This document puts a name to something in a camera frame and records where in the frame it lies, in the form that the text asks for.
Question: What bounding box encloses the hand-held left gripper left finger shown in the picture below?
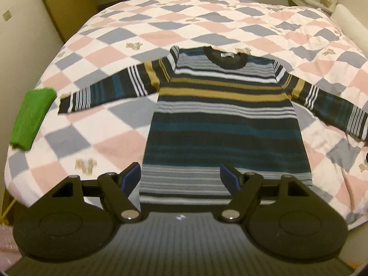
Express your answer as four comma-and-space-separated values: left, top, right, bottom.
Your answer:
30, 162, 143, 223

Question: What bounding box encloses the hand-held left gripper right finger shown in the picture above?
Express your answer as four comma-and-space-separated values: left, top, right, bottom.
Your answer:
218, 163, 324, 223

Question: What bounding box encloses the dark striped sweater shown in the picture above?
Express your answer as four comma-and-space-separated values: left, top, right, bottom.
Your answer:
57, 46, 368, 204

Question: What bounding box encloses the green towel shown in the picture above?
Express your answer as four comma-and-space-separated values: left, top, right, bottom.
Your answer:
9, 88, 57, 151

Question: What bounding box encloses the checkered quilt with bear print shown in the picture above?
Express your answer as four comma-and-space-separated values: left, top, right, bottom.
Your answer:
6, 0, 368, 230

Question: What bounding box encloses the wooden door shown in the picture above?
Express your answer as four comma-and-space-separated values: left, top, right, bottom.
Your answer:
33, 0, 100, 43

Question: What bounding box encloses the cream padded headboard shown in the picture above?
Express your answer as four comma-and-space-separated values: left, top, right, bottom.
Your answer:
335, 4, 368, 52

